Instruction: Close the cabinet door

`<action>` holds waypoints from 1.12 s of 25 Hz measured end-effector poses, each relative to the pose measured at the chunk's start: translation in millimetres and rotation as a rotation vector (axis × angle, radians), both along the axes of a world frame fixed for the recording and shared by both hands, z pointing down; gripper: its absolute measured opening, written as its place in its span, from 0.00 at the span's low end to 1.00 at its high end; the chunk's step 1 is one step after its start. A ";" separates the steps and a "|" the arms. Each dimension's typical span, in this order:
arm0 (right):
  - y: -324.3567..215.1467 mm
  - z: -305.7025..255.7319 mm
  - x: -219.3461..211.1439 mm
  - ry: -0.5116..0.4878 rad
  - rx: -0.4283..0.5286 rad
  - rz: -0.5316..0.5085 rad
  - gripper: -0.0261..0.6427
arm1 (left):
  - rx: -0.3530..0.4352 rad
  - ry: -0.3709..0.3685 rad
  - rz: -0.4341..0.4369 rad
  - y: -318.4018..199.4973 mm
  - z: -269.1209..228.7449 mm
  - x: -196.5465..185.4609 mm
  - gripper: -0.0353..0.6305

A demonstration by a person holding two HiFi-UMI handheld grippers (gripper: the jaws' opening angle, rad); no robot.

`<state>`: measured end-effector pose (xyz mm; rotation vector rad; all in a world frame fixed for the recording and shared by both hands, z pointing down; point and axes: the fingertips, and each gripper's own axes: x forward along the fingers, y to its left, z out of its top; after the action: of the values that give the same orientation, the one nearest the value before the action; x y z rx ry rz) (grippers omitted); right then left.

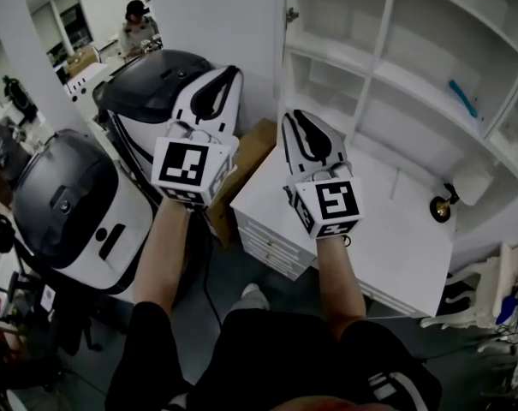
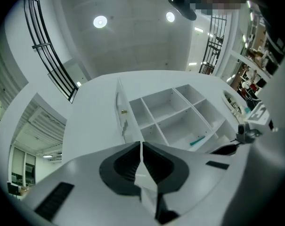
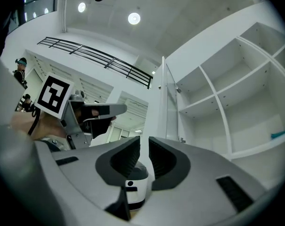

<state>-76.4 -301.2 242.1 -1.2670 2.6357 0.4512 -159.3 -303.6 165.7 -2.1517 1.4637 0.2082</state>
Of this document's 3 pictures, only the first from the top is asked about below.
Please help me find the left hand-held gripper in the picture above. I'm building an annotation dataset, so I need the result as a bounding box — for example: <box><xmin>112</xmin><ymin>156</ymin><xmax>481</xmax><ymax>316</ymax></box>
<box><xmin>149</xmin><ymin>64</ymin><xmax>246</xmax><ymax>209</ymax></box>

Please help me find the white cabinet hutch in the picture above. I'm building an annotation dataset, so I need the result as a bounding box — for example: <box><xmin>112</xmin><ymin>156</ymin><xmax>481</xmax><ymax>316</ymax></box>
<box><xmin>279</xmin><ymin>0</ymin><xmax>518</xmax><ymax>247</ymax></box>

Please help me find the blue cloth item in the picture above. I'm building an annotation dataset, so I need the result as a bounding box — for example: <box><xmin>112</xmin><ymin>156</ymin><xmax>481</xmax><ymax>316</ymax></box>
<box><xmin>500</xmin><ymin>295</ymin><xmax>518</xmax><ymax>325</ymax></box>

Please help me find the white ornate chair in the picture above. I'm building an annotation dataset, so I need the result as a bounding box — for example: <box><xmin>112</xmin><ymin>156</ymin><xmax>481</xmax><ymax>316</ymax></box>
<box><xmin>420</xmin><ymin>241</ymin><xmax>518</xmax><ymax>354</ymax></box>

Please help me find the brown cardboard box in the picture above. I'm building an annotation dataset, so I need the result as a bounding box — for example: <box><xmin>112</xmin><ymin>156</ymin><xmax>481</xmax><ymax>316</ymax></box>
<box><xmin>206</xmin><ymin>117</ymin><xmax>279</xmax><ymax>250</ymax></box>

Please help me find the person's right forearm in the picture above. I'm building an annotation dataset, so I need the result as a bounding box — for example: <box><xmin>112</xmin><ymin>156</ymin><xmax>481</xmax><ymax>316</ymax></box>
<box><xmin>316</xmin><ymin>235</ymin><xmax>368</xmax><ymax>343</ymax></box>

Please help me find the white table lamp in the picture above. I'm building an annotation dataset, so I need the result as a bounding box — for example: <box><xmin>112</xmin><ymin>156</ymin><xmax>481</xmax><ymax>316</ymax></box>
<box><xmin>429</xmin><ymin>170</ymin><xmax>495</xmax><ymax>224</ymax></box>

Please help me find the person's left forearm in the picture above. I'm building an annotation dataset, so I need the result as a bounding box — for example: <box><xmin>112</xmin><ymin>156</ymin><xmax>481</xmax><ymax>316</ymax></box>
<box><xmin>132</xmin><ymin>197</ymin><xmax>196</xmax><ymax>317</ymax></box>

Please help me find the blue curved plastic item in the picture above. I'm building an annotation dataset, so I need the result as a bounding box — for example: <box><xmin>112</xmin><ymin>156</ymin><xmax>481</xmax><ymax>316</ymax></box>
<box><xmin>449</xmin><ymin>79</ymin><xmax>480</xmax><ymax>119</ymax></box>

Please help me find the person's black striped clothing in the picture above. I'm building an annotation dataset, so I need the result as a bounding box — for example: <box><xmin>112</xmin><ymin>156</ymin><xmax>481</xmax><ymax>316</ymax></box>
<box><xmin>104</xmin><ymin>300</ymin><xmax>444</xmax><ymax>411</ymax></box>

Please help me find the white box with holes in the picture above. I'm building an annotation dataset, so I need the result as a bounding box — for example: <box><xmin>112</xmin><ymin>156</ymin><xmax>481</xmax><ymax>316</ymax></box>
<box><xmin>65</xmin><ymin>60</ymin><xmax>114</xmax><ymax>102</ymax></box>

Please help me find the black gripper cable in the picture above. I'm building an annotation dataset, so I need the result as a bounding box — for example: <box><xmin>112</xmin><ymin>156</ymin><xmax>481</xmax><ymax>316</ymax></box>
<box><xmin>199</xmin><ymin>229</ymin><xmax>223</xmax><ymax>325</ymax></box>

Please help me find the small cardboard box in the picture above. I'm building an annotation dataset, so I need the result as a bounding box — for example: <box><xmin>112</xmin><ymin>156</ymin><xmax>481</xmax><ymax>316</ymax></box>
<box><xmin>65</xmin><ymin>45</ymin><xmax>100</xmax><ymax>76</ymax></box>

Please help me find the person's white shoe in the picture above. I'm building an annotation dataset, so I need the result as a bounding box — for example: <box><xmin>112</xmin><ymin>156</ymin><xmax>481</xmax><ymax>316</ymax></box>
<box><xmin>241</xmin><ymin>283</ymin><xmax>271</xmax><ymax>312</ymax></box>

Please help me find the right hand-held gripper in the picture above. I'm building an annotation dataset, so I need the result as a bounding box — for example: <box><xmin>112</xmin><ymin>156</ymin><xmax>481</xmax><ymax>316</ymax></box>
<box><xmin>280</xmin><ymin>109</ymin><xmax>366</xmax><ymax>241</ymax></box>

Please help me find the white desk with drawers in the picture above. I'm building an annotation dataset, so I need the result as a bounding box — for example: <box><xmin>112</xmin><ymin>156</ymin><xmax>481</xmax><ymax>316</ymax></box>
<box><xmin>229</xmin><ymin>143</ymin><xmax>455</xmax><ymax>319</ymax></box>

